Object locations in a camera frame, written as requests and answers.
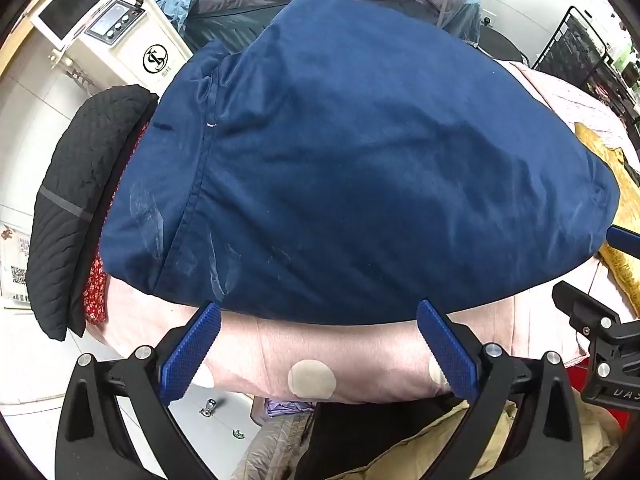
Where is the golden yellow cloth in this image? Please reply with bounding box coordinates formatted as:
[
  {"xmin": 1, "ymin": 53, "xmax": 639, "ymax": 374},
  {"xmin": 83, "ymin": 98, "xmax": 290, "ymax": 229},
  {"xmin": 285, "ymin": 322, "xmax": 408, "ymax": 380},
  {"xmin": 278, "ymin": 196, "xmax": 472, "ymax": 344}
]
[{"xmin": 575, "ymin": 122, "xmax": 640, "ymax": 321}]

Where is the purple cloth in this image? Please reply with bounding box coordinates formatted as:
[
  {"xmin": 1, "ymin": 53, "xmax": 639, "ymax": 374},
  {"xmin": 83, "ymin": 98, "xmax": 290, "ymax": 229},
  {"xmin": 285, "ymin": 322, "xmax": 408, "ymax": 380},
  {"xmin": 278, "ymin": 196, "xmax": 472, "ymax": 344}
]
[{"xmin": 265, "ymin": 398, "xmax": 312, "ymax": 419}]

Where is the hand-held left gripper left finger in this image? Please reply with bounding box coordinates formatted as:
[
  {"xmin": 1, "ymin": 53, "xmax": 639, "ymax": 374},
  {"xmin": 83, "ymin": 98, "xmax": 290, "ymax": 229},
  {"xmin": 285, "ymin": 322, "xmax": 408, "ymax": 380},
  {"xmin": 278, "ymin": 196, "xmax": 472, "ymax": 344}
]
[{"xmin": 54, "ymin": 301, "xmax": 223, "ymax": 480}]

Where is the white framed monitor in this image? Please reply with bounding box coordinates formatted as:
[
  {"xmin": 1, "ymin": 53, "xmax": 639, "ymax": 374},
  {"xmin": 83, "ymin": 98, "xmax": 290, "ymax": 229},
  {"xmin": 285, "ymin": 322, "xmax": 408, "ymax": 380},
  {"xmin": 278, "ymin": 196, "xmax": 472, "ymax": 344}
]
[{"xmin": 37, "ymin": 0, "xmax": 110, "ymax": 43}]

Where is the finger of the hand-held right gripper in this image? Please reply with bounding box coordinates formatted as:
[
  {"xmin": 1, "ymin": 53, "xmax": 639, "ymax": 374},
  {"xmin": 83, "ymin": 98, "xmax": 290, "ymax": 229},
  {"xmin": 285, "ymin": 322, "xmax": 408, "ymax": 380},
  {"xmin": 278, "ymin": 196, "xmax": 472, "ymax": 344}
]
[
  {"xmin": 606, "ymin": 225, "xmax": 640, "ymax": 253},
  {"xmin": 552, "ymin": 281, "xmax": 640, "ymax": 361}
]

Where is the person's black clothing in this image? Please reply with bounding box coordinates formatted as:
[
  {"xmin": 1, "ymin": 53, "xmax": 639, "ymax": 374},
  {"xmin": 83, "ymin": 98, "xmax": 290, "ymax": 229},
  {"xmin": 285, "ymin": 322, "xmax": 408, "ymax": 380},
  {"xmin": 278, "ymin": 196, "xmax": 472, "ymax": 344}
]
[{"xmin": 295, "ymin": 399, "xmax": 472, "ymax": 480}]

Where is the pink blanket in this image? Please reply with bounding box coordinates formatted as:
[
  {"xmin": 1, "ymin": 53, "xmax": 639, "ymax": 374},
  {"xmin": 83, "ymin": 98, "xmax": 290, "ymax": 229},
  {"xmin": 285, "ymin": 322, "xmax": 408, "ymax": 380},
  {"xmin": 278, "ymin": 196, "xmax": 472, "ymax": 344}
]
[{"xmin": 102, "ymin": 60, "xmax": 640, "ymax": 406}]

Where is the black quilted jacket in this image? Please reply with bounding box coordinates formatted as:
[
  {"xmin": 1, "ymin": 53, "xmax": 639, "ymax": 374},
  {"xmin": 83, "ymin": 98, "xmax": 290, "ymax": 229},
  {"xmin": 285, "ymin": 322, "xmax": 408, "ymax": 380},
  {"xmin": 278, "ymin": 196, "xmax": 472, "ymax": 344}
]
[{"xmin": 27, "ymin": 85, "xmax": 160, "ymax": 342}]

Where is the black wire rack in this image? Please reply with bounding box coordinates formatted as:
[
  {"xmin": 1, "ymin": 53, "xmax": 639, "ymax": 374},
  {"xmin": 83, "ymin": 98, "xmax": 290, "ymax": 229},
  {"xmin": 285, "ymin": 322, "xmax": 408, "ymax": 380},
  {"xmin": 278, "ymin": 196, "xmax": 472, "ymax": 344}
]
[{"xmin": 532, "ymin": 6, "xmax": 640, "ymax": 136}]

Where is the pile of teal grey clothes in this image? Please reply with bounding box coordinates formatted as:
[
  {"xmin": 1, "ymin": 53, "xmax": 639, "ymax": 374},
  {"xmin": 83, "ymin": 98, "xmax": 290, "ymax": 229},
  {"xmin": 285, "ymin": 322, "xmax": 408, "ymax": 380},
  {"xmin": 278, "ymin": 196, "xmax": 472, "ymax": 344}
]
[{"xmin": 184, "ymin": 9, "xmax": 282, "ymax": 54}]

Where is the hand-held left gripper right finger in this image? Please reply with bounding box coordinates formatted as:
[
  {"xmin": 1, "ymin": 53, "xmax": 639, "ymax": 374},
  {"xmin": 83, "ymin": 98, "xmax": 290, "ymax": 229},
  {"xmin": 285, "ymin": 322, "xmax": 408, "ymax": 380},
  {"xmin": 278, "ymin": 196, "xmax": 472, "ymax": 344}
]
[{"xmin": 416, "ymin": 299, "xmax": 586, "ymax": 480}]

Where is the navy blue jacket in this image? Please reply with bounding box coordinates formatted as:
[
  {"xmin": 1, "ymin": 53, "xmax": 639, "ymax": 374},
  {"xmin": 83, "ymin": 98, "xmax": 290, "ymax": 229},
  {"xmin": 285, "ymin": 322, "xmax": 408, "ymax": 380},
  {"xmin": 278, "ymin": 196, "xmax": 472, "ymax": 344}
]
[{"xmin": 98, "ymin": 0, "xmax": 621, "ymax": 325}]

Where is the red floral cloth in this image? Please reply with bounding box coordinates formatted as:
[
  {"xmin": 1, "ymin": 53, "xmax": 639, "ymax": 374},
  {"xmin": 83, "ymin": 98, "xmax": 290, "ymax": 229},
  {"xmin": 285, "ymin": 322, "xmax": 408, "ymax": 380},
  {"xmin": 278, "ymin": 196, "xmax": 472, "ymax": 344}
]
[{"xmin": 81, "ymin": 119, "xmax": 152, "ymax": 325}]

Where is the tan cloth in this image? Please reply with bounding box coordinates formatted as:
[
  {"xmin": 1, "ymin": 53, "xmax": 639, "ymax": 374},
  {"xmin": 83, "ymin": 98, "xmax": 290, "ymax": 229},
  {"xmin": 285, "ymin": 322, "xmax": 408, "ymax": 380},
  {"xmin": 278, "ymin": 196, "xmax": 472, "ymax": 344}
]
[{"xmin": 340, "ymin": 400, "xmax": 622, "ymax": 480}]

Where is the printed paper sheet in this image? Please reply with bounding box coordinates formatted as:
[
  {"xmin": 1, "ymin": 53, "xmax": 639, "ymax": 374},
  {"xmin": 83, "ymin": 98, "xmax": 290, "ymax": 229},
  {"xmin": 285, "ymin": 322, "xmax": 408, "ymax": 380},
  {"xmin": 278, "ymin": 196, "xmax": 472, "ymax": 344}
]
[{"xmin": 0, "ymin": 220, "xmax": 37, "ymax": 311}]

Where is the white machine cabinet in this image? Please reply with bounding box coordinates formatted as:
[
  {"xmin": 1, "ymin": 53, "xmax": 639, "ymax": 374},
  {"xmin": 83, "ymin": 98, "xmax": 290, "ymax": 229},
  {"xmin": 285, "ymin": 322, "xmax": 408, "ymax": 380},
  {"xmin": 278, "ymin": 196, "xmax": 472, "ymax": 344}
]
[{"xmin": 30, "ymin": 0, "xmax": 193, "ymax": 111}]

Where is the beige quilted cloth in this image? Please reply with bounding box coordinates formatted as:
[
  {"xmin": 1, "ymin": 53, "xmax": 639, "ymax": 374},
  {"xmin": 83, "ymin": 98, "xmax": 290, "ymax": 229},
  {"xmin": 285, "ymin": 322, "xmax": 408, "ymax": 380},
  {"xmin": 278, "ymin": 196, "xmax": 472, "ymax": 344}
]
[{"xmin": 230, "ymin": 400, "xmax": 317, "ymax": 480}]

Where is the black round stool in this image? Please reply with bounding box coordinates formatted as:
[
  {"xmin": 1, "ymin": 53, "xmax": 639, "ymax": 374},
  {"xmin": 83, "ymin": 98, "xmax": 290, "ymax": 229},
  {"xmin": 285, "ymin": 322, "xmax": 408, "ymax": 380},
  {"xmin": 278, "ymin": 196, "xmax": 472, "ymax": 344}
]
[{"xmin": 477, "ymin": 25, "xmax": 529, "ymax": 62}]

